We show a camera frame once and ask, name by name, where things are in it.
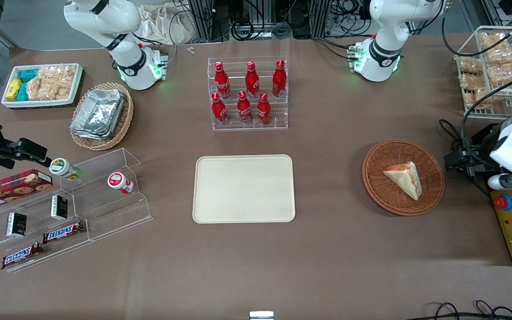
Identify triangular sandwich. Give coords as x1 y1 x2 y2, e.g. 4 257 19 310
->
383 161 423 201

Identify white rectangular snack tray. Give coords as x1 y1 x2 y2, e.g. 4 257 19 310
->
1 63 84 109

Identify brown wicker basket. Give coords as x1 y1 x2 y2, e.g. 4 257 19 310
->
362 140 445 217

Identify light wicker basket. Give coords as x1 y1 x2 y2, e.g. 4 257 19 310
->
69 82 134 151

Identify beige plastic tray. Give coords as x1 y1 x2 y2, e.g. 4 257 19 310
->
192 154 296 224

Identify red tartan cookie box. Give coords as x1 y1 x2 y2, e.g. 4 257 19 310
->
0 169 54 212

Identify green lid small bottle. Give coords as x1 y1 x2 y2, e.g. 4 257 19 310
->
49 158 81 181

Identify yellow snack pack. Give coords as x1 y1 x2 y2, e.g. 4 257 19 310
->
6 78 23 101

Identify bagged fried snack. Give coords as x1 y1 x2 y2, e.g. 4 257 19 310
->
457 57 484 75
480 32 512 52
464 88 497 110
483 48 512 85
459 73 490 92

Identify small black box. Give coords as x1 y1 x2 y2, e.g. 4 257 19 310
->
6 212 28 237
51 195 68 221

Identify clear bag rice crackers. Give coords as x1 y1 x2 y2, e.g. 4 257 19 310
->
27 65 77 101

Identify stacked aluminium foil trays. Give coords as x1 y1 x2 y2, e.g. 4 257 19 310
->
70 88 126 141

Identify snickers chocolate bar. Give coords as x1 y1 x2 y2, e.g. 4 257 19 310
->
42 221 86 244
1 242 44 270

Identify red lid small bottle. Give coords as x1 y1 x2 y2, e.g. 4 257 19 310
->
107 172 135 195

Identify clear acrylic stepped shelf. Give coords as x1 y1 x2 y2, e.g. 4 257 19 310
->
57 148 153 243
0 177 93 273

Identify beige cloth bag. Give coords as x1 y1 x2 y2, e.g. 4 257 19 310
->
138 4 195 45

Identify clear acrylic bottle rack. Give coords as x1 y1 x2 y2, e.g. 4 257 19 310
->
207 56 289 131

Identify red cola bottle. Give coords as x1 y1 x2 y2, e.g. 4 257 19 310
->
272 59 288 99
237 91 253 124
245 61 260 100
212 92 228 124
214 61 232 100
256 92 272 125

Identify white wire basket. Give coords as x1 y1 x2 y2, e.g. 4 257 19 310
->
454 25 512 120

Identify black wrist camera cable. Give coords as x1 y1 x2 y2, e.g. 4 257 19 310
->
460 80 512 154

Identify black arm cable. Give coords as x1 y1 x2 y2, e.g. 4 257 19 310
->
441 16 512 58

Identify black floor cables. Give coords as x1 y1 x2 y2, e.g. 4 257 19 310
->
425 301 512 320

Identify black base cables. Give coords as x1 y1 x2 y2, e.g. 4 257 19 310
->
313 37 355 61

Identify aluminium frame rack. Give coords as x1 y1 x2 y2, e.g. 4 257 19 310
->
187 0 333 41

